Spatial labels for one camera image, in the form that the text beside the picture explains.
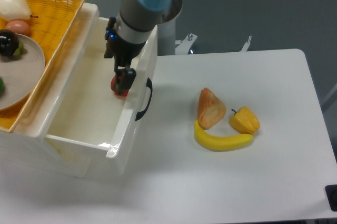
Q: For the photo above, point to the yellow woven basket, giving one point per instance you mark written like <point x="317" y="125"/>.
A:
<point x="50" y="29"/>

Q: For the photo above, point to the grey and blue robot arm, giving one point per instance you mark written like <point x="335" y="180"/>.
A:
<point x="126" y="35"/>

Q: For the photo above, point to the toy bread slice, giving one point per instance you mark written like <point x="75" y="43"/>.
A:
<point x="210" y="109"/>

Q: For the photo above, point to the yellow toy banana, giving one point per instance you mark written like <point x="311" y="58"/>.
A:
<point x="217" y="143"/>

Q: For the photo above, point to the white toy pear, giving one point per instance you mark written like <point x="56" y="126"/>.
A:
<point x="16" y="10"/>

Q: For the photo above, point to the black corner device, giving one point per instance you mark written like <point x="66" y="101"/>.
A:
<point x="331" y="193"/>

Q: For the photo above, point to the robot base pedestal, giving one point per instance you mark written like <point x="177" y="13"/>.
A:
<point x="167" y="44"/>

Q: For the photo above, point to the green toy fruit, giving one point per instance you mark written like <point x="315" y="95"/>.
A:
<point x="2" y="86"/>

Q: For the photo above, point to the red toy pepper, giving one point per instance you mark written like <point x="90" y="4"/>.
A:
<point x="117" y="90"/>

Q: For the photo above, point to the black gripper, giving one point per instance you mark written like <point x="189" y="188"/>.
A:
<point x="123" y="52"/>

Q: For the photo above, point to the grey plate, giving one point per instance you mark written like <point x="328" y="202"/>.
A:
<point x="21" y="74"/>

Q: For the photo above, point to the black drawer handle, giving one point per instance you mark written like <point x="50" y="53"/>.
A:
<point x="146" y="101"/>

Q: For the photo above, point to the white drawer cabinet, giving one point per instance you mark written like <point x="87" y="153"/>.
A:
<point x="28" y="145"/>

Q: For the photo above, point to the dark purple toy grapes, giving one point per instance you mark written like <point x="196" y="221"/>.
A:
<point x="10" y="44"/>

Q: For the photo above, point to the white table bracket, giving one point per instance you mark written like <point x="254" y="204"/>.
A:
<point x="246" y="44"/>

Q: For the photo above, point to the open white upper drawer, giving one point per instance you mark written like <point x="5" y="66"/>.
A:
<point x="91" y="117"/>

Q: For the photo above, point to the yellow toy pepper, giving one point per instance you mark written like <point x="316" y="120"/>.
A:
<point x="244" y="120"/>

